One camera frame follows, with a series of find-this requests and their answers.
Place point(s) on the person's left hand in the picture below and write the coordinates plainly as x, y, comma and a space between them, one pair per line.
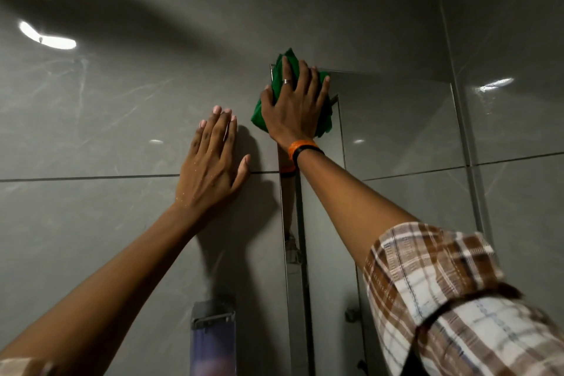
207, 177

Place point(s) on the person's right little finger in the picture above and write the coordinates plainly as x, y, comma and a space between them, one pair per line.
324, 89

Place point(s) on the person's left thumb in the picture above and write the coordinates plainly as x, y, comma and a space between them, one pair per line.
241, 173

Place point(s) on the black wristband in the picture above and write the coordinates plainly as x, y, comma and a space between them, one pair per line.
308, 149

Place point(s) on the person's right hand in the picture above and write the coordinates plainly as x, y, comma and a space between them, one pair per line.
293, 118

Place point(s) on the person's right thumb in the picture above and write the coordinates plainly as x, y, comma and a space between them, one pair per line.
267, 102

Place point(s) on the wall mirror with metal frame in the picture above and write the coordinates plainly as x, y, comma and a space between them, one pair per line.
396, 124

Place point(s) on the orange wristband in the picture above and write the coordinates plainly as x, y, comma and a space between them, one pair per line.
297, 146

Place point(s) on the person's right forearm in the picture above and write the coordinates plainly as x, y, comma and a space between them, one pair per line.
348, 204

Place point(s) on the person's left little finger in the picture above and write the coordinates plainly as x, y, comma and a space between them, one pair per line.
199, 135

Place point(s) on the person's right middle finger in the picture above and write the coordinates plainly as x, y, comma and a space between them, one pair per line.
303, 78

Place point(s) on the green cleaning cloth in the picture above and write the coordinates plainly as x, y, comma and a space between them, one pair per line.
260, 118

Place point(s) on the brown white plaid shirt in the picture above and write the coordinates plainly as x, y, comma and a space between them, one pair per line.
458, 327

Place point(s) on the person's left forearm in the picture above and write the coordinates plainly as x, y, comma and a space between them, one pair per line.
110, 283

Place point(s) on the person's left middle finger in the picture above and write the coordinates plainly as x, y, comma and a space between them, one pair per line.
223, 129

